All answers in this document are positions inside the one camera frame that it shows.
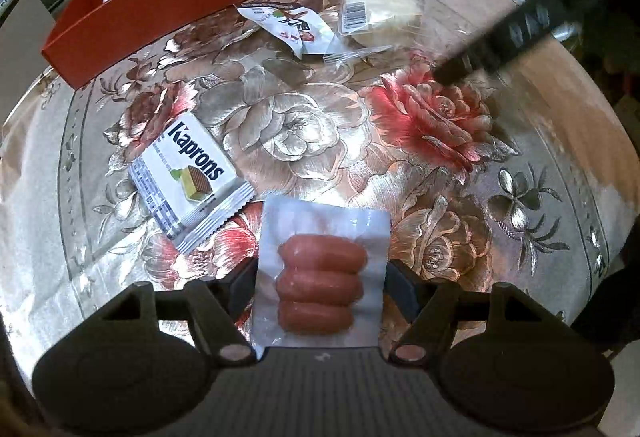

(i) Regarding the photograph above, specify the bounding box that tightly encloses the beige cabinet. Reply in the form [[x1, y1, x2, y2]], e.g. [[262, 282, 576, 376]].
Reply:
[[0, 0, 57, 115]]

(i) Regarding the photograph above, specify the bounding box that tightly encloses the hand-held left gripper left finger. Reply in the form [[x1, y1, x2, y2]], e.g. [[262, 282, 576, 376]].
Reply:
[[75, 261, 261, 365]]

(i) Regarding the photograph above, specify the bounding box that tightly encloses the round cake clear wrapper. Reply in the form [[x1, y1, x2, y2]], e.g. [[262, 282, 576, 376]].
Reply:
[[324, 0, 427, 66]]

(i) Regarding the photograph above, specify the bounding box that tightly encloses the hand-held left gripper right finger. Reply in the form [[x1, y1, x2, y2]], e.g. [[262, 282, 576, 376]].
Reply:
[[385, 259, 568, 365]]

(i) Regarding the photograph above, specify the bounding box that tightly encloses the white wafer packet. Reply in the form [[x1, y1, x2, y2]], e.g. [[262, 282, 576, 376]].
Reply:
[[127, 111, 255, 254]]

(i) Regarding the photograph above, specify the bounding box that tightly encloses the white red snack packet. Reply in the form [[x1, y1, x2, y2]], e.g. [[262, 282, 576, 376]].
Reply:
[[235, 0, 335, 60]]

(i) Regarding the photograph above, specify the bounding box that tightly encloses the red cardboard box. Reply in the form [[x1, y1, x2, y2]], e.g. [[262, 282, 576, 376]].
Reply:
[[41, 0, 311, 89]]

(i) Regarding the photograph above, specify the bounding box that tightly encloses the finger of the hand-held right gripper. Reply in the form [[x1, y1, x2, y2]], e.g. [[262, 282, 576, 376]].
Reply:
[[432, 0, 568, 84]]

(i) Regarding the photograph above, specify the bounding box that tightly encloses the floral tablecloth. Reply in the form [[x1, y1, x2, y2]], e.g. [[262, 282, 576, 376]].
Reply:
[[0, 0, 635, 368]]

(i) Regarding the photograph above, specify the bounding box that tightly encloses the sausage packet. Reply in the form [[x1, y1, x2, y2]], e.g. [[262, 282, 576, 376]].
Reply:
[[248, 197, 392, 359]]

